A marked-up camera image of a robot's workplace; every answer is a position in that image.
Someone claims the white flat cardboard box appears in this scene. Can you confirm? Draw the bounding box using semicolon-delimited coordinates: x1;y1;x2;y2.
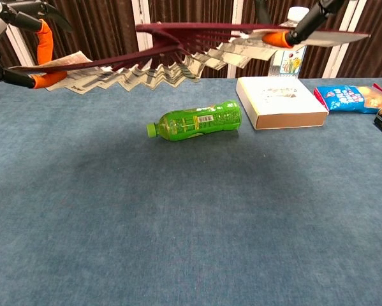
235;76;329;131

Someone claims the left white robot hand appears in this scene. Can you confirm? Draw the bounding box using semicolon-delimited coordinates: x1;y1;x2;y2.
0;0;74;90

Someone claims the green tea bottle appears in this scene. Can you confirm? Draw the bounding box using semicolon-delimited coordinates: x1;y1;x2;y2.
145;99;243;141

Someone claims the red and white paper fan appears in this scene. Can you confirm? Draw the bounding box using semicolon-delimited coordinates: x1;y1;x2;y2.
10;22;372;96

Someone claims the clear water bottle white cap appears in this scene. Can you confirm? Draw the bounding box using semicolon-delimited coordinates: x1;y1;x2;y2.
268;6;310;79

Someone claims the brown pleated curtain panel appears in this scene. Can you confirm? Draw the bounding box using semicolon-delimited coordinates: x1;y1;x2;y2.
236;0;351;79
336;0;382;79
147;0;235;80
0;28;29;86
47;0;144;74

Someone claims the blue snack chip bag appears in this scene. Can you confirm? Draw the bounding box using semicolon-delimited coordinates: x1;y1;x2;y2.
314;83;382;115

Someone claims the white screen frame post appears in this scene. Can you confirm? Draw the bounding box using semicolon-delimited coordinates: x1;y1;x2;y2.
322;0;367;79
226;0;245;79
5;27;41;69
131;0;157;80

